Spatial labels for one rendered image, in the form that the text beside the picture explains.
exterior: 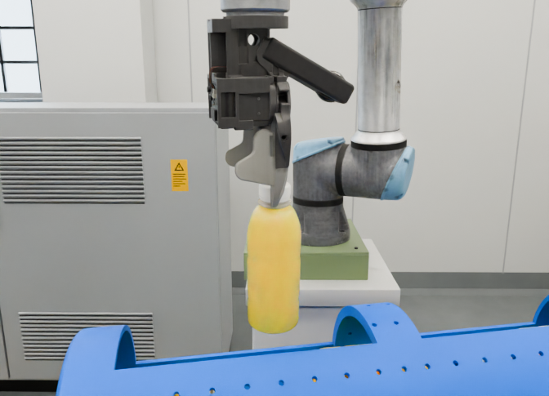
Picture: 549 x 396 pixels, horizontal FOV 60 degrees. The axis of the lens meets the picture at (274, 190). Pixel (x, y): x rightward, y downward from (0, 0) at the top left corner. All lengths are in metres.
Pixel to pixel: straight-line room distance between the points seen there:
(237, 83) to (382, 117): 0.52
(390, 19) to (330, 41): 2.43
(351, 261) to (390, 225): 2.59
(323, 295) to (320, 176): 0.25
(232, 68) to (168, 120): 1.64
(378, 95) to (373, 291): 0.40
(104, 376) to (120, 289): 1.80
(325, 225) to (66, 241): 1.61
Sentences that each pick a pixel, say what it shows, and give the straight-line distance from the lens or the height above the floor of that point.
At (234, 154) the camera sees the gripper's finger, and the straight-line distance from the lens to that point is 0.59.
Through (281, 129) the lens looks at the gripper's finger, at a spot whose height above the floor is 1.52.
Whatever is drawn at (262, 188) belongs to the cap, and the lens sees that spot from 0.57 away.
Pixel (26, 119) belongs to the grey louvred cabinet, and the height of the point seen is 1.40.
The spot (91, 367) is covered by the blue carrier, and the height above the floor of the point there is 1.23.
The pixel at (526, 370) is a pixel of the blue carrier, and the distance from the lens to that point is 0.76.
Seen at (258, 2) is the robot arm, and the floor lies 1.65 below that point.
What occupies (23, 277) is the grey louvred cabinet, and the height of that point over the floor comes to 0.65.
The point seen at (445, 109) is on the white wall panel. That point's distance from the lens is 3.56.
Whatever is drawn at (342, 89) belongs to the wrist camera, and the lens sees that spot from 0.56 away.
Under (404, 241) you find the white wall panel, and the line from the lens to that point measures 3.68.
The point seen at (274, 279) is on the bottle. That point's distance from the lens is 0.59.
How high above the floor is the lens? 1.57
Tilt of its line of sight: 13 degrees down
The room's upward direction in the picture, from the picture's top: straight up
